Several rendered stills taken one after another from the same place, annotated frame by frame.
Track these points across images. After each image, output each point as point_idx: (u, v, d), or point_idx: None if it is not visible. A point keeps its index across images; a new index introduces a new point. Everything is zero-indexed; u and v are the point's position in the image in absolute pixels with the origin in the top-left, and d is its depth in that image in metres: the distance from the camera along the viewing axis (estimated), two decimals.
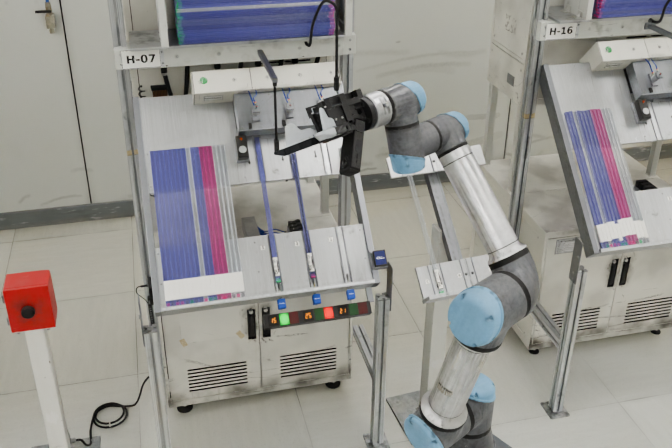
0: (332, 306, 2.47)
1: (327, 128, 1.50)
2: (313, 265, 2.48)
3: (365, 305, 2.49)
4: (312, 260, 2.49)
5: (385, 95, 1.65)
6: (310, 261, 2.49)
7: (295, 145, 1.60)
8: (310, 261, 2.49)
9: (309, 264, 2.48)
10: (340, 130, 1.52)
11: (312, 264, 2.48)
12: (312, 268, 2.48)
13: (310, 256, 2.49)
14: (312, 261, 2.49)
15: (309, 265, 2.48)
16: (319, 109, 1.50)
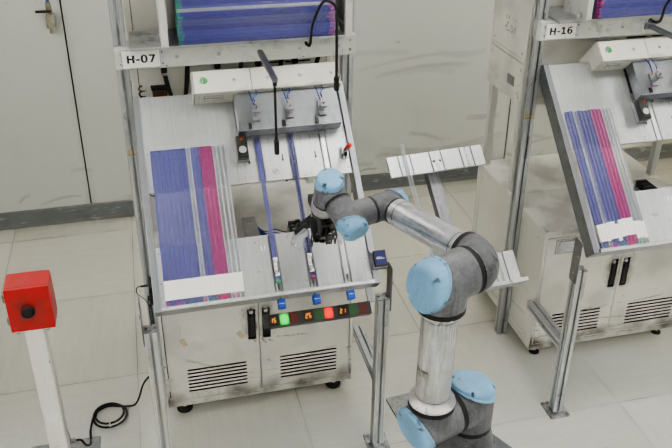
0: (332, 306, 2.47)
1: (341, 233, 2.35)
2: (313, 265, 2.48)
3: (365, 305, 2.49)
4: (312, 260, 2.49)
5: None
6: (310, 261, 2.49)
7: None
8: (310, 261, 2.49)
9: (309, 264, 2.48)
10: None
11: (312, 264, 2.48)
12: (312, 268, 2.48)
13: (310, 256, 2.49)
14: (312, 261, 2.49)
15: (309, 265, 2.48)
16: (341, 244, 2.32)
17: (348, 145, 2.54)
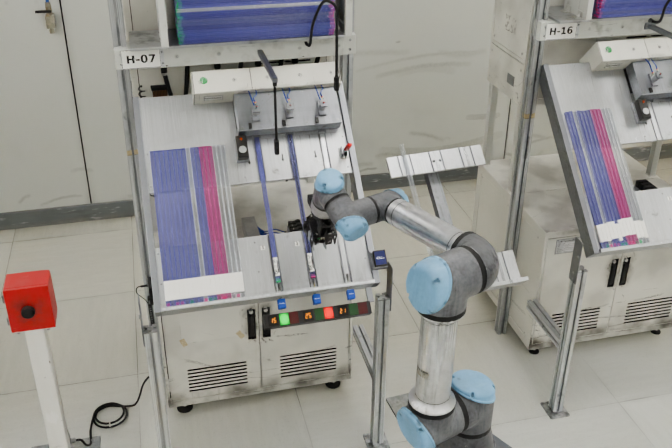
0: (332, 306, 2.47)
1: None
2: (313, 265, 2.48)
3: (365, 305, 2.49)
4: (312, 260, 2.49)
5: None
6: (310, 261, 2.49)
7: None
8: (310, 261, 2.49)
9: (309, 264, 2.48)
10: None
11: (312, 264, 2.48)
12: (312, 268, 2.48)
13: (310, 256, 2.49)
14: (312, 261, 2.49)
15: (309, 265, 2.48)
16: (325, 249, 2.33)
17: (348, 145, 2.54)
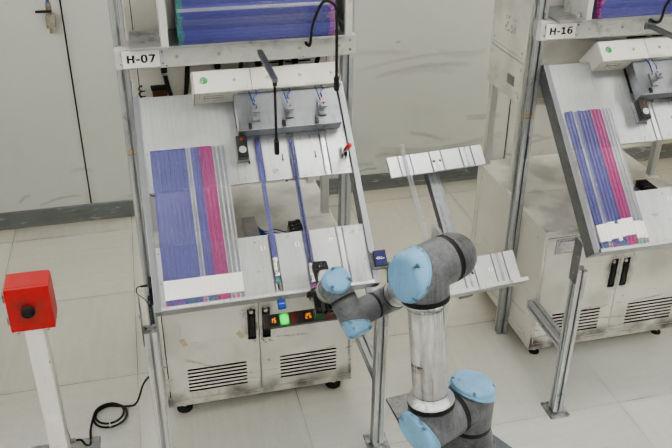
0: None
1: None
2: None
3: None
4: None
5: None
6: (312, 271, 2.48)
7: None
8: (312, 271, 2.48)
9: (311, 274, 2.47)
10: None
11: (314, 274, 2.47)
12: (314, 278, 2.47)
13: (312, 266, 2.48)
14: None
15: (311, 275, 2.47)
16: None
17: (348, 145, 2.54)
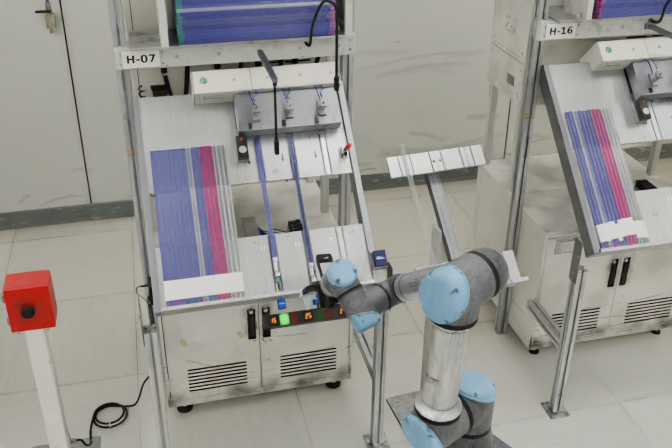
0: None
1: None
2: (315, 275, 2.47)
3: None
4: (314, 270, 2.48)
5: None
6: (312, 271, 2.47)
7: (309, 294, 2.32)
8: (312, 271, 2.47)
9: (311, 274, 2.47)
10: None
11: (314, 274, 2.47)
12: (314, 278, 2.47)
13: (312, 266, 2.48)
14: (314, 271, 2.47)
15: (311, 275, 2.47)
16: None
17: (348, 145, 2.54)
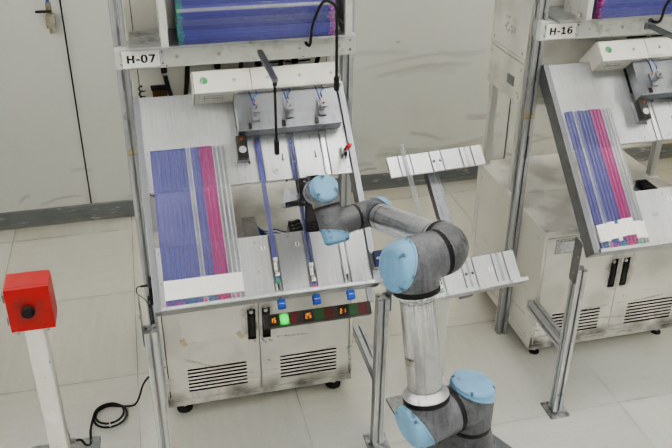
0: (332, 306, 2.47)
1: (283, 202, 2.43)
2: (315, 275, 2.47)
3: (365, 305, 2.49)
4: (314, 270, 2.48)
5: (306, 185, 2.25)
6: (312, 271, 2.47)
7: None
8: (312, 271, 2.47)
9: (311, 274, 2.47)
10: (287, 205, 2.40)
11: (314, 274, 2.47)
12: (314, 278, 2.47)
13: (312, 266, 2.48)
14: (314, 271, 2.47)
15: (311, 275, 2.47)
16: (284, 189, 2.43)
17: (348, 145, 2.54)
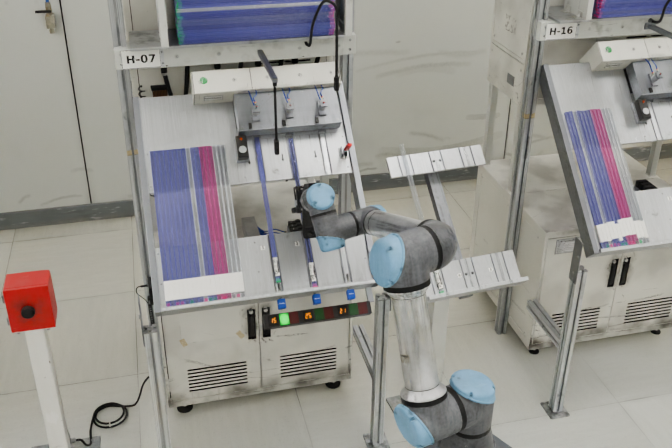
0: (332, 306, 2.47)
1: None
2: (315, 275, 2.47)
3: (365, 305, 2.49)
4: (314, 270, 2.48)
5: (303, 193, 2.30)
6: (312, 271, 2.47)
7: None
8: (312, 271, 2.47)
9: (311, 274, 2.47)
10: None
11: (314, 274, 2.47)
12: (314, 278, 2.47)
13: (312, 266, 2.48)
14: (314, 271, 2.47)
15: (311, 275, 2.47)
16: None
17: (348, 145, 2.54)
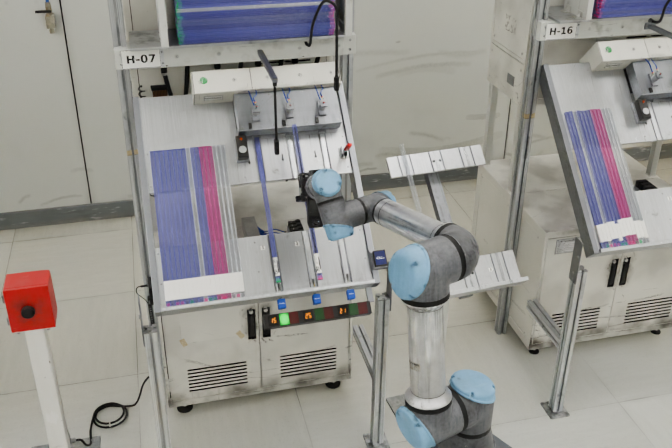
0: (332, 306, 2.47)
1: None
2: (320, 267, 2.37)
3: (365, 305, 2.49)
4: (319, 261, 2.37)
5: (308, 179, 2.19)
6: (317, 262, 2.37)
7: None
8: (317, 262, 2.37)
9: (316, 266, 2.36)
10: None
11: (319, 265, 2.37)
12: (319, 269, 2.36)
13: (317, 257, 2.37)
14: (319, 262, 2.37)
15: (316, 266, 2.36)
16: None
17: (348, 145, 2.54)
